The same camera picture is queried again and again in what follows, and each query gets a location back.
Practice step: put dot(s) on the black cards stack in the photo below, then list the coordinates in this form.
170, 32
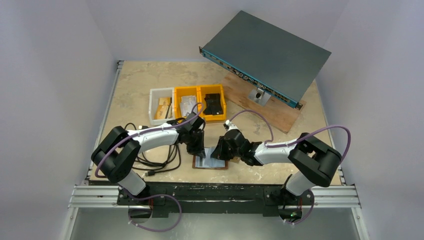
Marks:
213, 104

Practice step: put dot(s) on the aluminium frame rail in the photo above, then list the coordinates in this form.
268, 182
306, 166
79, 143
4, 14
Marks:
106, 196

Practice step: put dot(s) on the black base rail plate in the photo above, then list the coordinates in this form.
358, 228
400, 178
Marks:
267, 200

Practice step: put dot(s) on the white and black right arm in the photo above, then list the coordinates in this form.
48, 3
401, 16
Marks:
316, 161

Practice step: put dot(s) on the wooden board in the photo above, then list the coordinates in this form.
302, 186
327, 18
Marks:
276, 112

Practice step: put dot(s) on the gold cards stack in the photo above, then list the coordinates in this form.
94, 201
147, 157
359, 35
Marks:
164, 109

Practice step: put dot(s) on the blue grey network switch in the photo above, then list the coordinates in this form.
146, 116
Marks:
273, 60

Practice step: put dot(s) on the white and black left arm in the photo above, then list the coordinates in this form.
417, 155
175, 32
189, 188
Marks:
116, 154

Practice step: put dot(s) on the metal bracket with knob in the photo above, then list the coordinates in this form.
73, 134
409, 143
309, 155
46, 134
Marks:
259, 96

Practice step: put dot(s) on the yellow bin right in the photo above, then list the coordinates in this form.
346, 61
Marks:
213, 88

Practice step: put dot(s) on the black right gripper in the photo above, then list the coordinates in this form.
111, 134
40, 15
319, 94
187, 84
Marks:
221, 149

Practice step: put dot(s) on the brown leather card holder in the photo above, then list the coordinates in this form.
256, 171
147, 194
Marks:
209, 163

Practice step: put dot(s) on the silver cards stack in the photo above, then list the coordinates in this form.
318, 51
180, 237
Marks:
187, 104

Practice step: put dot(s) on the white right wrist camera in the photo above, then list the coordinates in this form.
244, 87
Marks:
228, 125

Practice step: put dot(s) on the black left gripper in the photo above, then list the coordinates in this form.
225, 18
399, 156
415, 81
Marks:
199, 150

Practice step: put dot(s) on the white plastic bin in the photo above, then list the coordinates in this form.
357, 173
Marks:
154, 95

